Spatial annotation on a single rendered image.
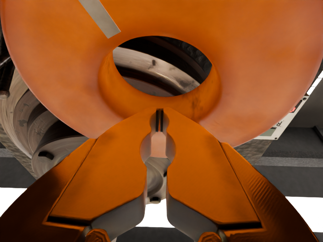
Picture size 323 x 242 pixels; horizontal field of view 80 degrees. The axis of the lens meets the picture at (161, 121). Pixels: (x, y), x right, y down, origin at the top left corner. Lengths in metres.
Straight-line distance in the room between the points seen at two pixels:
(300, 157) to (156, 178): 5.97
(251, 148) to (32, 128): 0.65
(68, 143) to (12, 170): 9.24
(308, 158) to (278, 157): 0.79
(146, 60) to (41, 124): 0.21
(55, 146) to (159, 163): 0.17
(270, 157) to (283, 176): 3.34
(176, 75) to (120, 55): 0.09
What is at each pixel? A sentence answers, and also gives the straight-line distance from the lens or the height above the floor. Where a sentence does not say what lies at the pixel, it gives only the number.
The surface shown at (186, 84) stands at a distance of 0.32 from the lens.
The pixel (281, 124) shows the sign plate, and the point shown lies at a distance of 0.67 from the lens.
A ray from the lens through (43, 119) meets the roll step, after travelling 0.38.
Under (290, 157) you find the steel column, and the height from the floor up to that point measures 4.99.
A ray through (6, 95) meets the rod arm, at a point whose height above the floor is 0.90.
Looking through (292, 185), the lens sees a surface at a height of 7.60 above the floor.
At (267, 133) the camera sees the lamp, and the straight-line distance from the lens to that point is 0.67.
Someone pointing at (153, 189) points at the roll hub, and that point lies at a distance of 0.45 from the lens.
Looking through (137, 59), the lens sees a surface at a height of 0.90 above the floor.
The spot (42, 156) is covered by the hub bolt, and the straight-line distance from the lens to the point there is 0.36.
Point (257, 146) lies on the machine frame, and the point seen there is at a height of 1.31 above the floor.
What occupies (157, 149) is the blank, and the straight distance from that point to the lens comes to 0.16.
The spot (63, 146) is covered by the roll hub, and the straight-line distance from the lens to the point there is 0.34.
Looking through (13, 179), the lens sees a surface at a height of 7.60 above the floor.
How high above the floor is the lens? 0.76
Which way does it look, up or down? 47 degrees up
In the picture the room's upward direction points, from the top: 178 degrees counter-clockwise
